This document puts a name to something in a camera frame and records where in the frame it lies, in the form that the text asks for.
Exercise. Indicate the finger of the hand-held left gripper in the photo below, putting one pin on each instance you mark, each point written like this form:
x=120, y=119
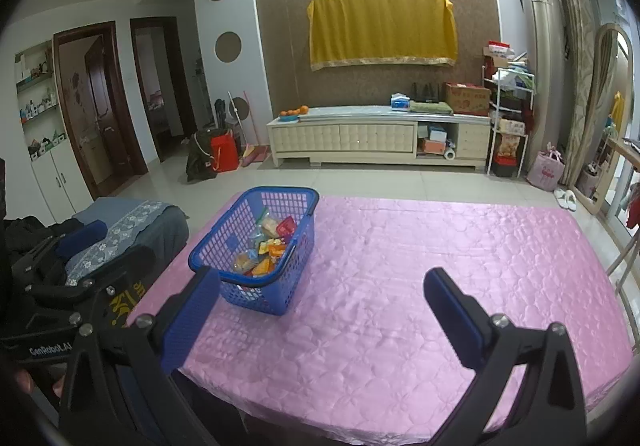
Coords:
x=82, y=235
x=120, y=266

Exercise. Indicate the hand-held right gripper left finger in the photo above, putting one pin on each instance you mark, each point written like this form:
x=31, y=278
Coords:
x=190, y=321

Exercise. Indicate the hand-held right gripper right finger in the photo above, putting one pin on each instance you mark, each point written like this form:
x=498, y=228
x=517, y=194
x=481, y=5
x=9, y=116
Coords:
x=452, y=321

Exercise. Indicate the blue plastic basket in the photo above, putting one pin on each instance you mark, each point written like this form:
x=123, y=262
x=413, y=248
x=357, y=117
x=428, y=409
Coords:
x=225, y=231

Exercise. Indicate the pile of assorted snacks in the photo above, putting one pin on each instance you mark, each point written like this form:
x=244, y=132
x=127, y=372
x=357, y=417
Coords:
x=265, y=251

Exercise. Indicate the grey-blue covered chair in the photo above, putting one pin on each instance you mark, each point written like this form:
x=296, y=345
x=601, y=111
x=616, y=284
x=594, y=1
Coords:
x=125, y=221

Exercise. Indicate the dark cloth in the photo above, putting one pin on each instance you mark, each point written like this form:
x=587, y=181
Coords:
x=25, y=228

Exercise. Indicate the pink quilted tablecloth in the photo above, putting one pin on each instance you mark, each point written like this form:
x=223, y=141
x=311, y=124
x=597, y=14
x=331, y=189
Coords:
x=400, y=246

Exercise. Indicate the black bag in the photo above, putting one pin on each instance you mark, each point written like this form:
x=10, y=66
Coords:
x=200, y=158

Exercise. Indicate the dark wooden door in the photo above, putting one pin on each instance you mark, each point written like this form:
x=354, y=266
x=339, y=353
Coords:
x=100, y=90

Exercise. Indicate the red paper bag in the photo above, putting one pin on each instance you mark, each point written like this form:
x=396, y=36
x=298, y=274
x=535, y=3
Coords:
x=224, y=153

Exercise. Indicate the red and black box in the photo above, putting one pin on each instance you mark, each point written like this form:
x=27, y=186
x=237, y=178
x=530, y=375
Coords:
x=505, y=166

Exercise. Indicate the white slipper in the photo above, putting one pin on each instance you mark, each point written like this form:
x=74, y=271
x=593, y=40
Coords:
x=570, y=202
x=560, y=195

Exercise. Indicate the white paper roll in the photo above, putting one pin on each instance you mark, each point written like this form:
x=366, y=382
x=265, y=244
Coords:
x=450, y=154

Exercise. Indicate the small orange box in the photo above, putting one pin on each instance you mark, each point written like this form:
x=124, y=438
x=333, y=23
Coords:
x=434, y=147

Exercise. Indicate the pink tote bag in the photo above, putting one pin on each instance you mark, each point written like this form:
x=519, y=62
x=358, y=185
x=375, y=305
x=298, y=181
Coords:
x=545, y=170

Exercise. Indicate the dark wooden doorframe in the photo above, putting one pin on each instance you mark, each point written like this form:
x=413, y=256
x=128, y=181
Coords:
x=172, y=75

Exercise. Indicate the yellow printed snack bag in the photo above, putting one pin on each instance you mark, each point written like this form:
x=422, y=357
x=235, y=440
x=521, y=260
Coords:
x=509, y=145

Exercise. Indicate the white pole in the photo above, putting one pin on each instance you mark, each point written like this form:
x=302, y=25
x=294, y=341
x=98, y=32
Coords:
x=236, y=120

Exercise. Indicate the small blue box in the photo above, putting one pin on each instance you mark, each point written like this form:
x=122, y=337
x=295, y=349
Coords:
x=437, y=134

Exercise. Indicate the white metal rack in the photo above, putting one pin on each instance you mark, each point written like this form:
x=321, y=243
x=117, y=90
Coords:
x=492, y=125

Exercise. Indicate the cream TV cabinet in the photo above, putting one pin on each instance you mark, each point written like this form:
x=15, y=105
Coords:
x=350, y=138

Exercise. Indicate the green cushion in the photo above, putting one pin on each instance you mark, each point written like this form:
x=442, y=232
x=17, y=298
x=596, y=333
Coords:
x=430, y=108

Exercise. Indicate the brown cardboard box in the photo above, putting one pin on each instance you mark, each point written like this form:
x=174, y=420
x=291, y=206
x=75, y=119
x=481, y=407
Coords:
x=467, y=99

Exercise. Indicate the blue plate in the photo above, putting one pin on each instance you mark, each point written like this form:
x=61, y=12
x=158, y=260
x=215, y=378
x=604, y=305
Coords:
x=287, y=118

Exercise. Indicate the blue white tissue box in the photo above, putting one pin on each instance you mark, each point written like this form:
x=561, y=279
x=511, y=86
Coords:
x=400, y=102

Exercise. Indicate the row of dark bottles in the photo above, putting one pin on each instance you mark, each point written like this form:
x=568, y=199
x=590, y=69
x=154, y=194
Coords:
x=425, y=93

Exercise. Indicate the pile of oranges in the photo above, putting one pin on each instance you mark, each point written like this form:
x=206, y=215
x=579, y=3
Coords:
x=295, y=111

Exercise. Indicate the red gift box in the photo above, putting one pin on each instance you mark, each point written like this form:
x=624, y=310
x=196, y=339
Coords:
x=497, y=54

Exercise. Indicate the silver standing air conditioner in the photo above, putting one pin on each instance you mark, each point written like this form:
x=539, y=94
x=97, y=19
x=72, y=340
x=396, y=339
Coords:
x=545, y=50

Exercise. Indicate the arched standing mirror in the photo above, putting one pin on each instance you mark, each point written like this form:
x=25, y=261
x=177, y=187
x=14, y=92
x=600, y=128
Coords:
x=600, y=75

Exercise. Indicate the patterned beige curtain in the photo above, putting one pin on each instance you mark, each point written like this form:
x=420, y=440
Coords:
x=575, y=50

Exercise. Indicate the white wall cabinet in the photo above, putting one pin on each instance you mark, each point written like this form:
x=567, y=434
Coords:
x=55, y=175

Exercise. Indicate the brown round wall disc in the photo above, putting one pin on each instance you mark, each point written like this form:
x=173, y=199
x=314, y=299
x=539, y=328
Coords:
x=242, y=105
x=229, y=45

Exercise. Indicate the yellow wall cloth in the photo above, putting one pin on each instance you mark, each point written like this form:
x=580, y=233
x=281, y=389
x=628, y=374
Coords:
x=380, y=30

